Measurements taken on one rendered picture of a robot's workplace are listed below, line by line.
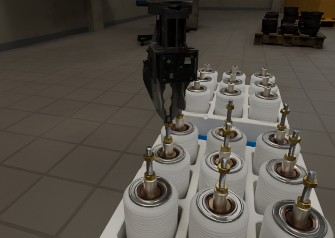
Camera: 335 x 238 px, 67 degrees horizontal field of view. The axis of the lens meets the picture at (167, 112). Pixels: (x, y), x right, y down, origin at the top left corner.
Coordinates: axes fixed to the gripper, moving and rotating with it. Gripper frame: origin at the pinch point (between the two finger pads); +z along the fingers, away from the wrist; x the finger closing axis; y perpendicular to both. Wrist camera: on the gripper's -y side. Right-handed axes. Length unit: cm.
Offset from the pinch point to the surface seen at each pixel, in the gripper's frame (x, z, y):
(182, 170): 2.1, 10.8, 5.0
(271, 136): 25.4, 9.3, -1.1
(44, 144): -41, 34, -52
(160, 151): -1.4, 9.4, -0.3
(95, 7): -34, -1, -407
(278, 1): 570, 5, -835
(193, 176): 6.0, 16.5, 0.6
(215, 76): 32, 11, -54
